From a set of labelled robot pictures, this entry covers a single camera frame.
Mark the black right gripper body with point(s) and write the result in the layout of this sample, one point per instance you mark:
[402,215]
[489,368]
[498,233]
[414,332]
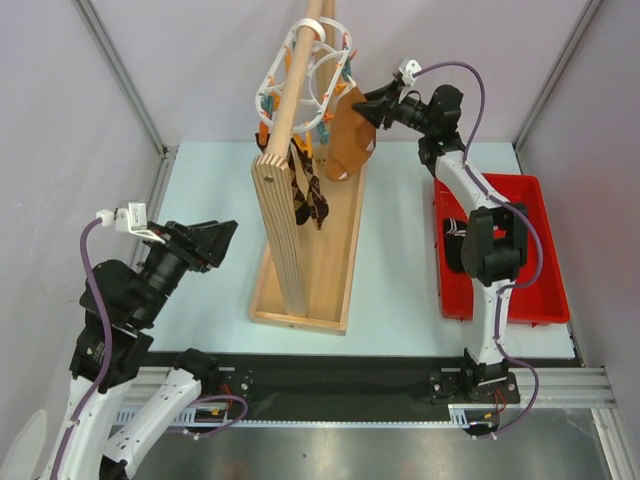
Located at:
[391,107]

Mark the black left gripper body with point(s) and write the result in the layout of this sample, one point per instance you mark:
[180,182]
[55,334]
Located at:
[177,248]

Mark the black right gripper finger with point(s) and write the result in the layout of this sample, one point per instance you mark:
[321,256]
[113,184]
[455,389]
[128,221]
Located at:
[387,92]
[374,111]

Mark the brown orange sock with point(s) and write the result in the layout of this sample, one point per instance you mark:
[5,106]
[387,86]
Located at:
[352,139]

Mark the white round clip hanger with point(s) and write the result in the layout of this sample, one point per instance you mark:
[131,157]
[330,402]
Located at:
[326,80]

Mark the brown argyle sock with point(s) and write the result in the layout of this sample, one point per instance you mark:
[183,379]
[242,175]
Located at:
[317,202]

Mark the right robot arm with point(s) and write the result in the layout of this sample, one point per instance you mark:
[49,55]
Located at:
[495,244]

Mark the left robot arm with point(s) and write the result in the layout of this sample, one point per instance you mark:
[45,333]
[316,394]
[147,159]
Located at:
[120,306]

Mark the wooden rack stand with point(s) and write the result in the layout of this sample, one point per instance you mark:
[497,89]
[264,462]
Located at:
[306,276]

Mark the black striped sock in bin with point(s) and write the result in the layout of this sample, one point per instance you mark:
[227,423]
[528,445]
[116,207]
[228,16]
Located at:
[454,232]

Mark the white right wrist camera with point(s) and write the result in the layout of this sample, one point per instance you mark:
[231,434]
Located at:
[406,76]

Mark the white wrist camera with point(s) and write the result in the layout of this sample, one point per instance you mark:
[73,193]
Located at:
[130,218]
[406,76]

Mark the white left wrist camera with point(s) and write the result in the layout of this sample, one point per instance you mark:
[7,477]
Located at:
[130,218]

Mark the aluminium frame rail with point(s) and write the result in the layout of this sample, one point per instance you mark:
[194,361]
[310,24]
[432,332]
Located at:
[553,388]

